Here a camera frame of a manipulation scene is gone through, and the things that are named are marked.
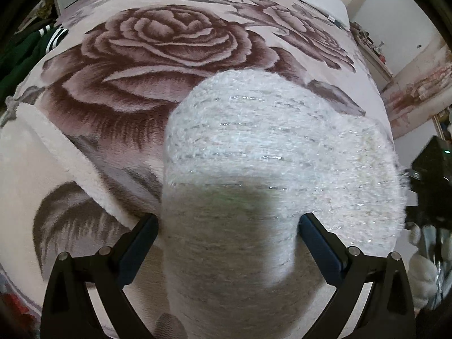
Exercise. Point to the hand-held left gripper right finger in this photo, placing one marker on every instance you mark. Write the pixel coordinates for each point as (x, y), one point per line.
(319, 243)

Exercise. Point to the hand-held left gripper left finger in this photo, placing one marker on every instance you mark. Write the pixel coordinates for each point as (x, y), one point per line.
(137, 247)

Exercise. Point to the white fuzzy jacket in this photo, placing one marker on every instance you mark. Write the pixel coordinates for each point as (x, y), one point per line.
(265, 141)

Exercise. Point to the pink floral curtain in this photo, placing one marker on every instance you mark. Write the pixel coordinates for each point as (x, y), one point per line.
(423, 84)

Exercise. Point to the white nightstand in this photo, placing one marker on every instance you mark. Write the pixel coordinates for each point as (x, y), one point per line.
(374, 60)

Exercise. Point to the floral purple bed blanket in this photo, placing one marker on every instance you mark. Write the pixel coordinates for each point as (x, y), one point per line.
(141, 49)

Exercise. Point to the green garment with white stripes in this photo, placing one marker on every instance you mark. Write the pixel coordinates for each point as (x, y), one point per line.
(21, 56)

